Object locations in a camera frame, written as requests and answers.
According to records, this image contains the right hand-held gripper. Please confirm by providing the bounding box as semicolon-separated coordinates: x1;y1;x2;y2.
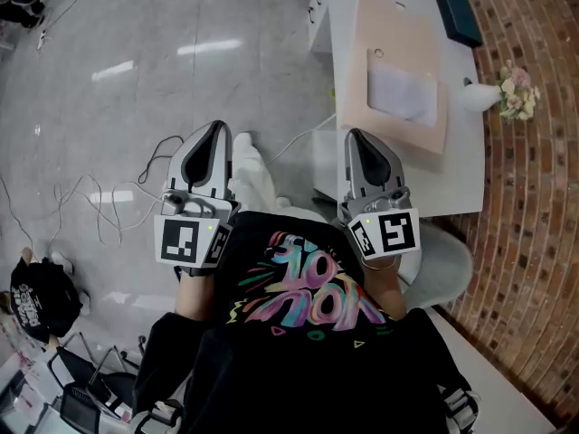
339;127;422;262

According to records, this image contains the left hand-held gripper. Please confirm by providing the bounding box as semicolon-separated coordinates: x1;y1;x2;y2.
153;119;242;278

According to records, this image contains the white sheet of paper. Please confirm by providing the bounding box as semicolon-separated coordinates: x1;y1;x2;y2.
367;62;440;128

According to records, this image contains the person's left forearm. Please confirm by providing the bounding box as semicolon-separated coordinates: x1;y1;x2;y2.
174;267;216;323

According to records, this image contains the person's right forearm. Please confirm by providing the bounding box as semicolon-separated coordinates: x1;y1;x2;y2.
361;254;408;323

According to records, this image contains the grey chair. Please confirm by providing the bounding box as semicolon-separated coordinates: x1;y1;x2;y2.
396;221;476;311

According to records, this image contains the person's white trouser leg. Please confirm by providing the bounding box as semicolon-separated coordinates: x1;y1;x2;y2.
229;132;293;212

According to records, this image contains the white vase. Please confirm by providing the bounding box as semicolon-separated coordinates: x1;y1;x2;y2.
456;81;504;113

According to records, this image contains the black printed t-shirt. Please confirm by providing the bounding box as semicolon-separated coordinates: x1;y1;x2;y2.
132;209;477;434

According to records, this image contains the black office chair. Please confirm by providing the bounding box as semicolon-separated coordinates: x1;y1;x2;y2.
46;331;142;434

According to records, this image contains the pale flower bouquet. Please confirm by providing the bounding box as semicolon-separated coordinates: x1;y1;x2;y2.
496;60;542;123

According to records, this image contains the pink desk mat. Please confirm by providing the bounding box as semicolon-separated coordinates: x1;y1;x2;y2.
338;0;443;131

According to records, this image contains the dark green box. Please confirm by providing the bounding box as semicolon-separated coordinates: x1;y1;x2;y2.
432;0;485;49

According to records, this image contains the black cable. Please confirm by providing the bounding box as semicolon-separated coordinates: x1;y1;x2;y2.
137;134;185;185

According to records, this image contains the tangle of thin white cables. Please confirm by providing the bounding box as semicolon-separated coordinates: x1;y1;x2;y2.
0;173;169;249

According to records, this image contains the white cable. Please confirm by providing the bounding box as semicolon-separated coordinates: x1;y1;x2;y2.
265;112;338;165

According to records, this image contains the grey harness strap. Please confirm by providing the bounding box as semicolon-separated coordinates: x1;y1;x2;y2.
129;399;184;434
439;385;481;434

